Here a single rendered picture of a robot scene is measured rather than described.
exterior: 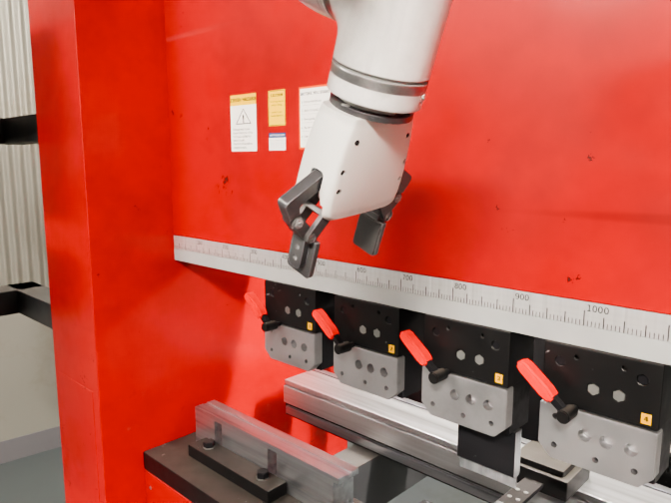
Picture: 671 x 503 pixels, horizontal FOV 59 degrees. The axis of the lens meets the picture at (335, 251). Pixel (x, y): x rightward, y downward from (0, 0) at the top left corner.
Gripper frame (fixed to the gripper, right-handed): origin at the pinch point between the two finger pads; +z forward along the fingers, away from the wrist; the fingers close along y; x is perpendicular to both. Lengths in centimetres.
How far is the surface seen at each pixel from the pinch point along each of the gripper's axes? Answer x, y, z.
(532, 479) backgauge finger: 18, -49, 52
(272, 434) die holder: -30, -31, 76
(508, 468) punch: 17, -33, 39
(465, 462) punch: 11, -33, 44
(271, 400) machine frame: -54, -54, 99
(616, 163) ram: 10.8, -35.7, -9.7
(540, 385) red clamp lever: 16.8, -28.0, 18.8
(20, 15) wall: -293, -74, 51
